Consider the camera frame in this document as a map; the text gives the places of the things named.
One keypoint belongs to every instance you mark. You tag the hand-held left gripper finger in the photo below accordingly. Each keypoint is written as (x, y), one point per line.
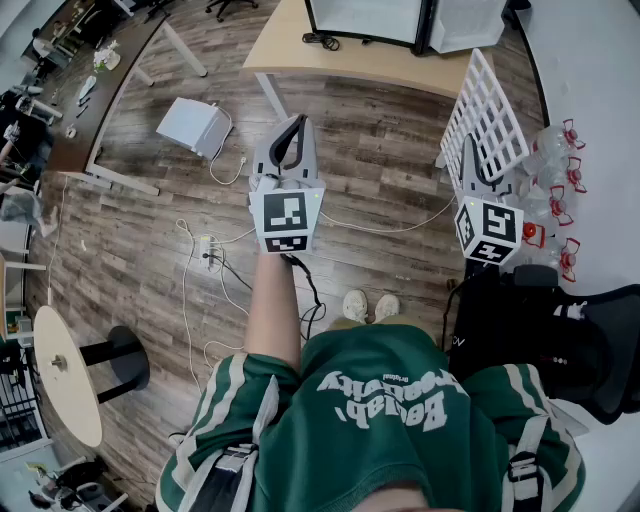
(265, 155)
(309, 155)

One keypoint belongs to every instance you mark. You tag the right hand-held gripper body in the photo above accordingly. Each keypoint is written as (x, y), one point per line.
(492, 225)

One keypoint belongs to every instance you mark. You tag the black mini fridge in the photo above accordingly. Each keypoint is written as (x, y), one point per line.
(360, 20)

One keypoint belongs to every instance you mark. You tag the person's cream shoe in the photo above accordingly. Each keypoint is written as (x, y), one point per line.
(355, 305)
(387, 306)

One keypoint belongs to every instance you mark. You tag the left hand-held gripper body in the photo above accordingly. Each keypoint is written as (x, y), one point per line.
(285, 215)

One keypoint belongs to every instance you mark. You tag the person's left cream shoe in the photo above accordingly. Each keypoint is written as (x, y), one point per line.
(355, 305)

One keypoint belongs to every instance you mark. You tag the person's left forearm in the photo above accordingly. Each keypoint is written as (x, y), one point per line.
(270, 320)

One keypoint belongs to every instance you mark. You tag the round wooden table black base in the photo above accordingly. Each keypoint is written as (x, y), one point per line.
(65, 390)

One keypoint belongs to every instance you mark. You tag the white wire rack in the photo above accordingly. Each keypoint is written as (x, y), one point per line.
(523, 152)

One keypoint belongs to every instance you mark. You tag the white flowers in round pot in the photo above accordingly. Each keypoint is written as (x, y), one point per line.
(105, 57)

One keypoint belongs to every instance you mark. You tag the grey plastic bag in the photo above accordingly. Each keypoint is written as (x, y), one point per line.
(25, 210)

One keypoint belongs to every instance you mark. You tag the green printed shirt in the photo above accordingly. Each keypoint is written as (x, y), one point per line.
(360, 450)

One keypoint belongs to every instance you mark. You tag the small white desk ornament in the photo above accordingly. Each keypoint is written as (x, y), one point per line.
(71, 132)

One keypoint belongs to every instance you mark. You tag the person's right cream shoe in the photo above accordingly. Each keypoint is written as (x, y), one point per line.
(387, 306)

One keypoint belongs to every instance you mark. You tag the person's right forearm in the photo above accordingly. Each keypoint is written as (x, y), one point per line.
(480, 290)

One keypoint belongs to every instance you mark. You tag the white box appliance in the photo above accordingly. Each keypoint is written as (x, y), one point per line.
(187, 125)

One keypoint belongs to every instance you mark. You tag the white power strip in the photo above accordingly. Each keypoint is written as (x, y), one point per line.
(208, 252)

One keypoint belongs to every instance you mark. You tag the dark curved desk white legs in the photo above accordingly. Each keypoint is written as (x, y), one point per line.
(95, 115)

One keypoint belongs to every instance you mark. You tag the light wooden table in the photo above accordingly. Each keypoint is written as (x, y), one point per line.
(300, 60)

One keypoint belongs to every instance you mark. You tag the black office chair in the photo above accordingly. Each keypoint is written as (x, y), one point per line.
(157, 7)
(232, 6)

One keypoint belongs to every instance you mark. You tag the khaki trousers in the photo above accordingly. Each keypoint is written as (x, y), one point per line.
(350, 326)

